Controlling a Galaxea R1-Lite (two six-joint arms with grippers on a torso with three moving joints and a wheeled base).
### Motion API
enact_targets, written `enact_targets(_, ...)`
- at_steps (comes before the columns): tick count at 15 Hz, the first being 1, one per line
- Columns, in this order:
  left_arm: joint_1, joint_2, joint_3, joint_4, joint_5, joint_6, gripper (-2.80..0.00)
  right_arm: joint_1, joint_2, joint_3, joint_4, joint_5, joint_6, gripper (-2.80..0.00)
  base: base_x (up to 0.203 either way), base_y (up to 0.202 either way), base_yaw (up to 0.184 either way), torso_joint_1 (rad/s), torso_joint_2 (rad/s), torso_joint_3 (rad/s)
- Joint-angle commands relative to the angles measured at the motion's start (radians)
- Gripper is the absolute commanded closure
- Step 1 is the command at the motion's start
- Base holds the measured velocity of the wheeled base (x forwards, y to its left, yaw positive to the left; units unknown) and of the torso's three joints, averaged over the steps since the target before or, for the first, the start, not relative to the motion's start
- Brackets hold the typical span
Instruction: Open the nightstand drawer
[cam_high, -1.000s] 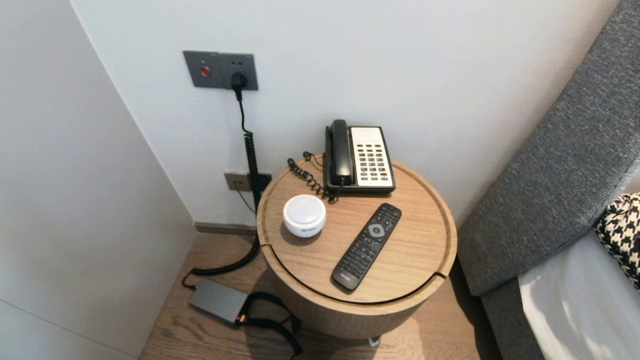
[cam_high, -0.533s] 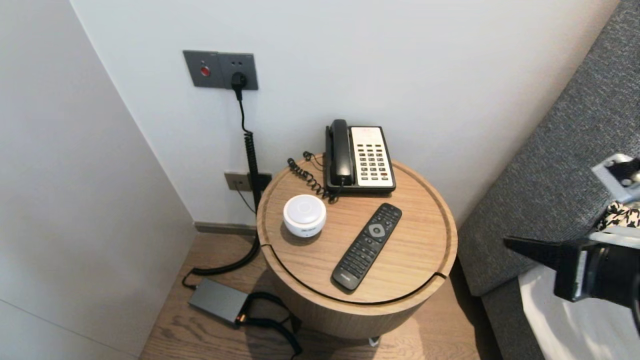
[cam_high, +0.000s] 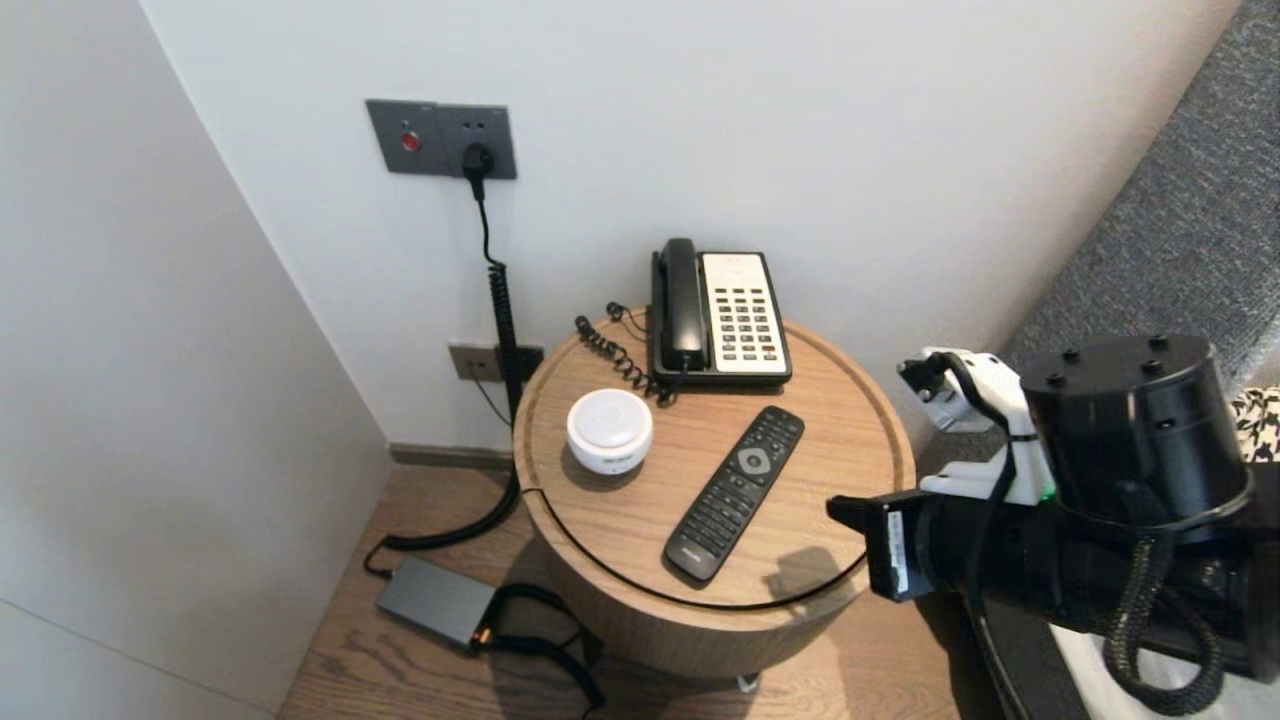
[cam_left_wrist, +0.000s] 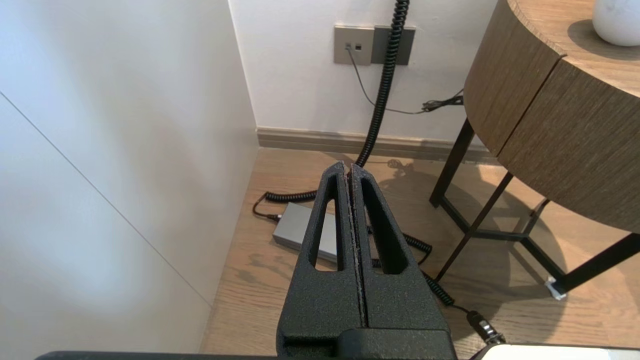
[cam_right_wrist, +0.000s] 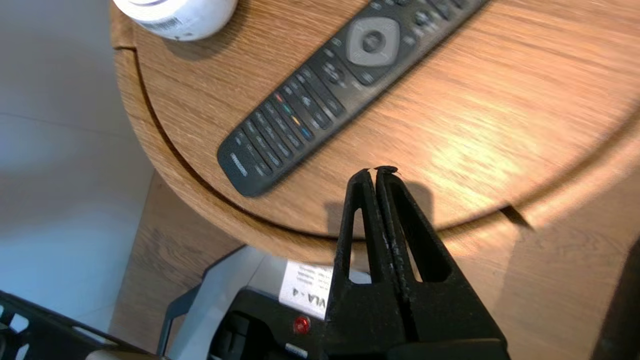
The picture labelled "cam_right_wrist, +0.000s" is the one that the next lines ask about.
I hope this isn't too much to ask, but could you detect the black perforated robot frame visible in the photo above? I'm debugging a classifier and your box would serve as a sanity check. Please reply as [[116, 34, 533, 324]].
[[0, 290, 131, 360]]

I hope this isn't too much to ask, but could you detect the black TV remote control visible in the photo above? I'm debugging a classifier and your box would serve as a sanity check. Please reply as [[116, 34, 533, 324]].
[[216, 0, 488, 198]]

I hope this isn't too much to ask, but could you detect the white round smart speaker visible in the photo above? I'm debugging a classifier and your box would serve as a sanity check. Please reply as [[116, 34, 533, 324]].
[[112, 0, 239, 42]]

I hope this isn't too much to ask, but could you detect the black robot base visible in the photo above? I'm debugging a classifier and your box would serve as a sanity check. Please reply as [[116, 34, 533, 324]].
[[157, 245, 351, 360]]

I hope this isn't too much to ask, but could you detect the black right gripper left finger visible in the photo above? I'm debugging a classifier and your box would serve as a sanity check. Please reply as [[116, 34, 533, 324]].
[[324, 169, 420, 360]]

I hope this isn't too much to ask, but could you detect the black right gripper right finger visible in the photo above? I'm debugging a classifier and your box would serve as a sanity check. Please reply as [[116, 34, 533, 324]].
[[375, 165, 507, 346]]

